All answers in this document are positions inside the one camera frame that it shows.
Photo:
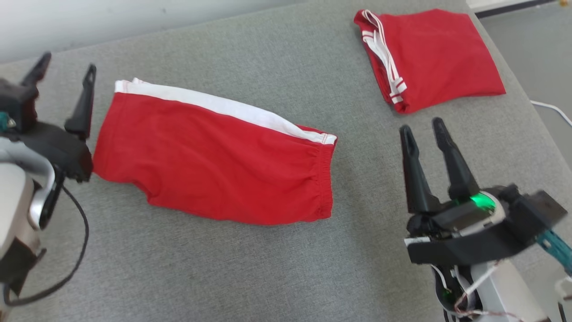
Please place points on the grey fabric sofa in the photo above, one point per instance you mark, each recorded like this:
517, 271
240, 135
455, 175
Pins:
268, 268

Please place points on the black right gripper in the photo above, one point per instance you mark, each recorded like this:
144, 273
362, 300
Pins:
460, 241

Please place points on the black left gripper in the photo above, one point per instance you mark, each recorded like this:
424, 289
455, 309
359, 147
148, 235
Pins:
67, 152

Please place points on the red shorts with white stripe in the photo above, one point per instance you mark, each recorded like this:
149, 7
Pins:
201, 161

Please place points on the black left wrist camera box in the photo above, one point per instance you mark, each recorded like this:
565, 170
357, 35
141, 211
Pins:
18, 98

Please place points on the white wall baseboard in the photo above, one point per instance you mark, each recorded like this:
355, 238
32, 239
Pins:
491, 4

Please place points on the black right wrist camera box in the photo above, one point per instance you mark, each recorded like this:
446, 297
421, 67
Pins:
536, 210

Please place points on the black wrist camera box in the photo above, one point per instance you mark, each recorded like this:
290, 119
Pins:
536, 210
18, 98

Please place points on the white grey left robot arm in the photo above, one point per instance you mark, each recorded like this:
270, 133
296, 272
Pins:
13, 201

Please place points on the red basketball jersey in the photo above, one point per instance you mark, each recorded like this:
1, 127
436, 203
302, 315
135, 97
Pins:
438, 53

